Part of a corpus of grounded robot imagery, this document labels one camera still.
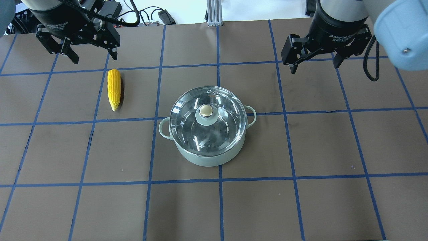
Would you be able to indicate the yellow corn cob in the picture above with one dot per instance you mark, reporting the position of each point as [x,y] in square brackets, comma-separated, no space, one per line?
[114,88]

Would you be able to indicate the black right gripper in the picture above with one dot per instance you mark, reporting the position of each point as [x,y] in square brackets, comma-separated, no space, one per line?
[338,24]

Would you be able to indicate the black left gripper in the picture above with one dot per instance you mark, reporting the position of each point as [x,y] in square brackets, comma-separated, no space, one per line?
[57,22]

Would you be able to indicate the glass pot lid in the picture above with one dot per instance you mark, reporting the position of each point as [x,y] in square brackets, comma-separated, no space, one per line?
[208,120]

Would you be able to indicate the pale green electric pot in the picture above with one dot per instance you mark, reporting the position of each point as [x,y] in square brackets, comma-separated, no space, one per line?
[207,147]

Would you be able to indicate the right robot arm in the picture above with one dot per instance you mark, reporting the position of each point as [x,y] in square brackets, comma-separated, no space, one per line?
[400,27]

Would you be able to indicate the aluminium frame post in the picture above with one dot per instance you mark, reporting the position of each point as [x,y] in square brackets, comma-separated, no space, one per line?
[214,13]

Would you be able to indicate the black power adapter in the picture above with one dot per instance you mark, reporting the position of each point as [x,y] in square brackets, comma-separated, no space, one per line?
[166,18]

